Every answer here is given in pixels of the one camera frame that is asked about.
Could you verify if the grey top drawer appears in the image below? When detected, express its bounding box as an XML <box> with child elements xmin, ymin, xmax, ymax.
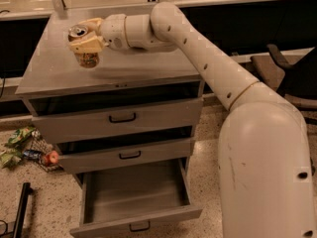
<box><xmin>33</xmin><ymin>81</ymin><xmax>202</xmax><ymax>144</ymax></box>

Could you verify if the black office chair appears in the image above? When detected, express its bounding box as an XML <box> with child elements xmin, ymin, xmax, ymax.
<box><xmin>251</xmin><ymin>44</ymin><xmax>317</xmax><ymax>111</ymax></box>

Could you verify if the black stand bar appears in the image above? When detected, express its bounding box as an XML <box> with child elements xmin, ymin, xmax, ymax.
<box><xmin>12</xmin><ymin>182</ymin><xmax>33</xmax><ymax>238</ymax></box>

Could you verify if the grey drawer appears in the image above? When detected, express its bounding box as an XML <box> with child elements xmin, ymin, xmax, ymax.
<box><xmin>33</xmin><ymin>81</ymin><xmax>202</xmax><ymax>144</ymax></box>
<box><xmin>70</xmin><ymin>159</ymin><xmax>202</xmax><ymax>238</ymax></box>
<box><xmin>58</xmin><ymin>126</ymin><xmax>194</xmax><ymax>174</ymax></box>

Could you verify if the red apple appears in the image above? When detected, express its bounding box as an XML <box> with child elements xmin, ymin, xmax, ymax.
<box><xmin>43</xmin><ymin>151</ymin><xmax>59</xmax><ymax>166</ymax></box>

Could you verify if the green chip bag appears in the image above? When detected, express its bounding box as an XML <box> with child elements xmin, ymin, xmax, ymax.
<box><xmin>5</xmin><ymin>127</ymin><xmax>35</xmax><ymax>148</ymax></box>
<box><xmin>0</xmin><ymin>149</ymin><xmax>22</xmax><ymax>169</ymax></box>

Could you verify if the grey bottom drawer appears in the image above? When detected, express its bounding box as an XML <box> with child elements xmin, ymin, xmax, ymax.
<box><xmin>70</xmin><ymin>159</ymin><xmax>202</xmax><ymax>238</ymax></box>

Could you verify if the black bottom drawer handle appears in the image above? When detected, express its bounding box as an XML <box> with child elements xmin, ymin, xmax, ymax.
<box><xmin>129</xmin><ymin>220</ymin><xmax>151</xmax><ymax>233</ymax></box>

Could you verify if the grey middle drawer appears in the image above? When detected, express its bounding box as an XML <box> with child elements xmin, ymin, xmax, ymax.
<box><xmin>58</xmin><ymin>126</ymin><xmax>194</xmax><ymax>174</ymax></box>

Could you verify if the black drawer handle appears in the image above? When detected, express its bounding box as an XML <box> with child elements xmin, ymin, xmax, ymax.
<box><xmin>108</xmin><ymin>112</ymin><xmax>137</xmax><ymax>124</ymax></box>
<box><xmin>119</xmin><ymin>151</ymin><xmax>142</xmax><ymax>160</ymax></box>
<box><xmin>129</xmin><ymin>220</ymin><xmax>151</xmax><ymax>233</ymax></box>

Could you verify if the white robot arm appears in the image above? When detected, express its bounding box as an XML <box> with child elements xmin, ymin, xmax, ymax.
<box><xmin>68</xmin><ymin>2</ymin><xmax>316</xmax><ymax>238</ymax></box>

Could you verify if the black top drawer handle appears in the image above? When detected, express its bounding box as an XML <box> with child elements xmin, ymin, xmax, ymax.
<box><xmin>108</xmin><ymin>112</ymin><xmax>137</xmax><ymax>124</ymax></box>

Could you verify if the grey drawer cabinet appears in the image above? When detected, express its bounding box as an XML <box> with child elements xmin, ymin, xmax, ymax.
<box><xmin>15</xmin><ymin>3</ymin><xmax>210</xmax><ymax>238</ymax></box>

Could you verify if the orange soda can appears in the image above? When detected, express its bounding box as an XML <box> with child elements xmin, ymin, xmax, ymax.
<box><xmin>68</xmin><ymin>24</ymin><xmax>99</xmax><ymax>68</ymax></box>

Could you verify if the black middle drawer handle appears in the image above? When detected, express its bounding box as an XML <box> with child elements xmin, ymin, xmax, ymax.
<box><xmin>119</xmin><ymin>151</ymin><xmax>142</xmax><ymax>160</ymax></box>

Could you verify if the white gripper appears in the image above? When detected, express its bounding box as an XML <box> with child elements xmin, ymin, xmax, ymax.
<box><xmin>68</xmin><ymin>14</ymin><xmax>127</xmax><ymax>54</ymax></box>

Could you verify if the blue can on floor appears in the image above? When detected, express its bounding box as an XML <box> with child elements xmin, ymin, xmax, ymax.
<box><xmin>23</xmin><ymin>150</ymin><xmax>42</xmax><ymax>161</ymax></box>

